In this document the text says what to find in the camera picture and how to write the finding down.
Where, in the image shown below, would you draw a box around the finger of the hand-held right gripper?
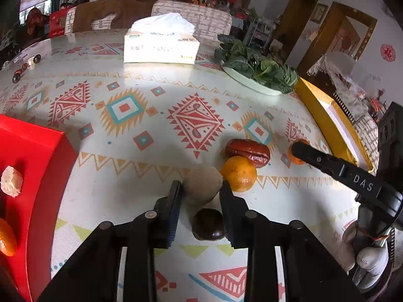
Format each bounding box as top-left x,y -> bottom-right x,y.
291,141 -> 384,200

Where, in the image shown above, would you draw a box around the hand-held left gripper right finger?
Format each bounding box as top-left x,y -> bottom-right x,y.
219,180 -> 366,302

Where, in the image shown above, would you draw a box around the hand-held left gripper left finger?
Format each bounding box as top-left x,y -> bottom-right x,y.
38,180 -> 184,302

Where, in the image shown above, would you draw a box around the small orange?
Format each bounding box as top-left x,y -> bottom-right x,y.
287,139 -> 311,166

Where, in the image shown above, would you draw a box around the red cardboard box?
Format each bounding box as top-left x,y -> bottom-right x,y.
0,115 -> 79,302

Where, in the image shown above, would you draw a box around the octagonal beige cake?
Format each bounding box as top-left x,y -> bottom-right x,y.
1,165 -> 23,198

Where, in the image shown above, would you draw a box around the large orange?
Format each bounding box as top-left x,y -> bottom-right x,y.
0,218 -> 18,257

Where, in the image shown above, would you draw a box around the person's right hand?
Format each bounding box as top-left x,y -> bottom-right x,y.
342,225 -> 392,290

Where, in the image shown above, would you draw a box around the dark brown chestnuts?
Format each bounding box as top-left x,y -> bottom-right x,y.
192,208 -> 226,240

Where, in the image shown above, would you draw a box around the medium orange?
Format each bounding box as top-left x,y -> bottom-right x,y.
220,156 -> 258,193

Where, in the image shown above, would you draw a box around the yellow cardboard box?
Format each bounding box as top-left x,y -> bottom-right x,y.
294,77 -> 375,173

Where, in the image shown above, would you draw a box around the red date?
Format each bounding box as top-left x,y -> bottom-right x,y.
226,138 -> 271,168

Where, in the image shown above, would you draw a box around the white lace chair cover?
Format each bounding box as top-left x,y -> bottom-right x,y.
307,52 -> 356,79

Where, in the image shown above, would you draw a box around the white oval plate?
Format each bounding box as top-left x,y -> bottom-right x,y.
221,64 -> 282,96

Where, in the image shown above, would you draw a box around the plate of green leaves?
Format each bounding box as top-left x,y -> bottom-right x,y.
215,34 -> 299,94

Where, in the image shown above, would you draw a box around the brown wooden door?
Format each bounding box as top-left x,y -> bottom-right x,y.
279,0 -> 319,66

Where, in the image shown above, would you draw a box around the metal storage rack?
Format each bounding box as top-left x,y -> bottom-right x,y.
242,17 -> 278,51

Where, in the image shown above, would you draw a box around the white tissue box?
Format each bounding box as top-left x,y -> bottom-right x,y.
123,13 -> 201,65

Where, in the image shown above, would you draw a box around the patterned dining chair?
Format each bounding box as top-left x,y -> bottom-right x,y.
151,0 -> 233,43
64,0 -> 152,33

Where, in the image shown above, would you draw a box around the brown coat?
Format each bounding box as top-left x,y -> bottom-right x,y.
74,0 -> 152,32

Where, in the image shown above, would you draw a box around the red cardboard carton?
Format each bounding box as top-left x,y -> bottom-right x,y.
49,6 -> 68,38

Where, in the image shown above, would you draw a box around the red round wall decoration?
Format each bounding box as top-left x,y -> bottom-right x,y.
380,44 -> 396,62

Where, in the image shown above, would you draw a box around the wooden doorway frame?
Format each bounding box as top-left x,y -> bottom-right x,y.
296,2 -> 378,76

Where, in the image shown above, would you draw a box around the framed wall picture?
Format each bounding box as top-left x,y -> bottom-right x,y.
312,3 -> 328,24

